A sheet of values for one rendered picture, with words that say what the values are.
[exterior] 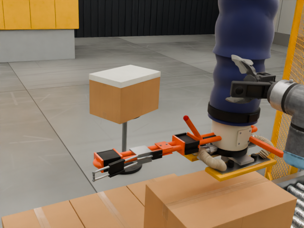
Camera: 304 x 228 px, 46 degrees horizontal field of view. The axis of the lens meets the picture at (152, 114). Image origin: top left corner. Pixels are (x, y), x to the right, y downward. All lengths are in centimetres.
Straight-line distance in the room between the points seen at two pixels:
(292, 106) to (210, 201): 79
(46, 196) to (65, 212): 118
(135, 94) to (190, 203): 187
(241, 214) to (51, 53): 762
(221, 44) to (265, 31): 17
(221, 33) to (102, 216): 129
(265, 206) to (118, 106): 188
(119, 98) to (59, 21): 568
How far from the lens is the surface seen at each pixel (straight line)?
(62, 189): 349
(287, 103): 102
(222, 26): 145
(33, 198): 341
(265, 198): 177
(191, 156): 163
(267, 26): 145
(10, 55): 866
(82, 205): 230
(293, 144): 103
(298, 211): 252
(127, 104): 328
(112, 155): 131
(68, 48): 890
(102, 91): 333
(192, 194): 170
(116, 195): 239
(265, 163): 167
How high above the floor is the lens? 186
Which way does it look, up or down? 20 degrees down
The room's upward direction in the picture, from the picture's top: 3 degrees clockwise
